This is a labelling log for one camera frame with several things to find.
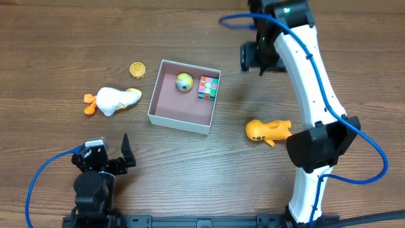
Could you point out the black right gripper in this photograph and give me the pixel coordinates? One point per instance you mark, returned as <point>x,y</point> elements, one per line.
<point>248,56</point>

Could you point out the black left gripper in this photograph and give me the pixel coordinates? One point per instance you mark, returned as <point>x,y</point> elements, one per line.
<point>114,163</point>

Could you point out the white plush duck toy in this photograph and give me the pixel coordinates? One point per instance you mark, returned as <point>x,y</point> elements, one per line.
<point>109,100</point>

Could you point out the colourful puzzle cube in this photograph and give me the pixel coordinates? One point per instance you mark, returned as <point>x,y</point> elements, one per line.
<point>208,88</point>

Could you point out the orange rubber toy figure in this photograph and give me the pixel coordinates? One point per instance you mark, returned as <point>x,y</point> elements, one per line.
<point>270,132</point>

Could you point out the yellow ball with grey stripes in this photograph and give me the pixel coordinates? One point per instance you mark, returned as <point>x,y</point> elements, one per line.
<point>184,82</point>

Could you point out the small orange round wheel toy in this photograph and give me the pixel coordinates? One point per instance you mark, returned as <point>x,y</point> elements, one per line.
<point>137,70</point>

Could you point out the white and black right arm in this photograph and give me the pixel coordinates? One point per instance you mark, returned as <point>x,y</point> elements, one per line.
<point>316,149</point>

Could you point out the white cardboard box pink inside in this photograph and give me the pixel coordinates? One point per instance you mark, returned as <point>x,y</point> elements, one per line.
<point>173,108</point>

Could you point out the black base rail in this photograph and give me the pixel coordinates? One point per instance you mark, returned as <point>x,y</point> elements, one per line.
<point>260,220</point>

